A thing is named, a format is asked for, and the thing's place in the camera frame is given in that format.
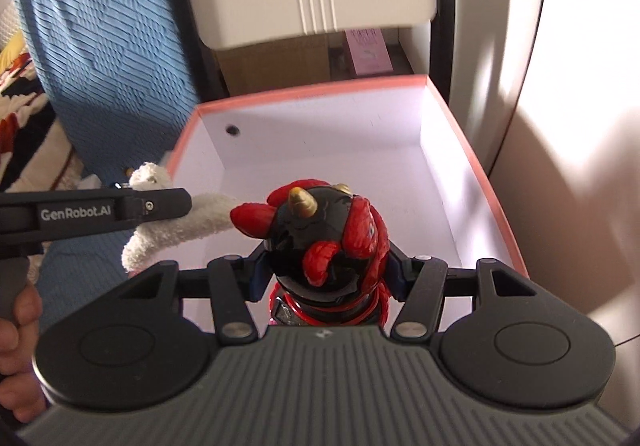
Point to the white plush toy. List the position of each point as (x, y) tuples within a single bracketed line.
[(165, 236)]

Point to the pink leaflet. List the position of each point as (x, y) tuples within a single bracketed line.
[(367, 51)]

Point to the pink cardboard box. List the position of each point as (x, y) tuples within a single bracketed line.
[(350, 151)]

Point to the person's left hand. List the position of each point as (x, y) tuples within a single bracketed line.
[(20, 341)]

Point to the brown cardboard box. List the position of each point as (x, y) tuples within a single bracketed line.
[(275, 69)]

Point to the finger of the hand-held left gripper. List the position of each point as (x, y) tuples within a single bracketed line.
[(162, 206)]

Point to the printed blanket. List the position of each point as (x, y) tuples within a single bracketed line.
[(20, 96)]

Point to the white board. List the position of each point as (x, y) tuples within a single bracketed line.
[(575, 101)]

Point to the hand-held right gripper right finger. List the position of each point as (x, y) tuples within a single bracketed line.
[(395, 271)]

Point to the red and black toy figure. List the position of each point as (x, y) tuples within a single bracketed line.
[(325, 246)]

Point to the blue textured blanket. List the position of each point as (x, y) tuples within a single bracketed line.
[(110, 51)]

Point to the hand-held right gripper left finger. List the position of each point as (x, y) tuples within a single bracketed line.
[(256, 277)]

